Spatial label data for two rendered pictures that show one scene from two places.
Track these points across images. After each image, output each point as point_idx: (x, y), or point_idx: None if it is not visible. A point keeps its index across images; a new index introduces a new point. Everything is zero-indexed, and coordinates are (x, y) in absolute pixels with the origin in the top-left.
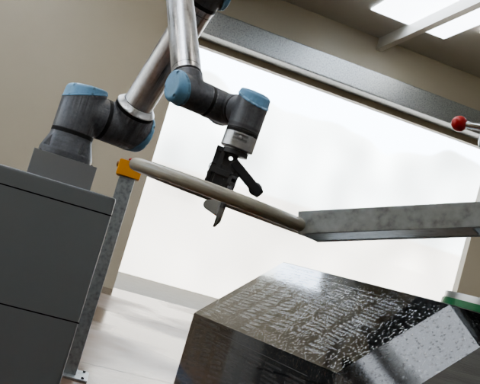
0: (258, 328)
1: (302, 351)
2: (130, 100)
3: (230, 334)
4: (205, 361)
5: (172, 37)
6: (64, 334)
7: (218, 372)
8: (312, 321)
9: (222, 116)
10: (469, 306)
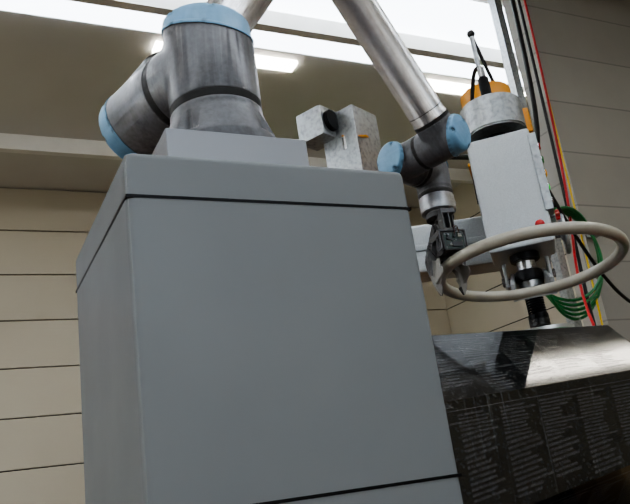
0: (517, 380)
1: (609, 369)
2: None
3: (487, 401)
4: None
5: (414, 61)
6: None
7: (492, 442)
8: (552, 358)
9: (424, 173)
10: None
